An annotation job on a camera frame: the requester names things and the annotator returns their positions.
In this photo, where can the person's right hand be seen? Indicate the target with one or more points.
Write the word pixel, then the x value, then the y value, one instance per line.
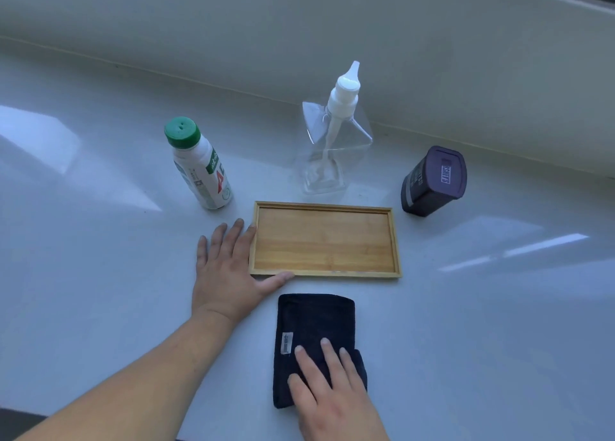
pixel 336 407

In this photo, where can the black cloth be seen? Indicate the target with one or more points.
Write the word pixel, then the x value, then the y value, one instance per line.
pixel 312 320

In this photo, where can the clear pump bottle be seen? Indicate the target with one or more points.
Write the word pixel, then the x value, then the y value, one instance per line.
pixel 343 99

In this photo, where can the dark purple lidded container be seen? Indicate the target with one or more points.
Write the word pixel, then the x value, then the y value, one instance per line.
pixel 427 186

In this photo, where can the person's left hand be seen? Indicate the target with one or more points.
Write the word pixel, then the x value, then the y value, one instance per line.
pixel 221 277

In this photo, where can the wooden tray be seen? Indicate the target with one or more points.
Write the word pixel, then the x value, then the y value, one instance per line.
pixel 326 241

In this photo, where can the white bottle green cap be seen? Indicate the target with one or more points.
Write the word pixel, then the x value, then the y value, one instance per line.
pixel 202 171

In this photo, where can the person's left forearm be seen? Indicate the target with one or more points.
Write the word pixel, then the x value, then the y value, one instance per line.
pixel 134 388

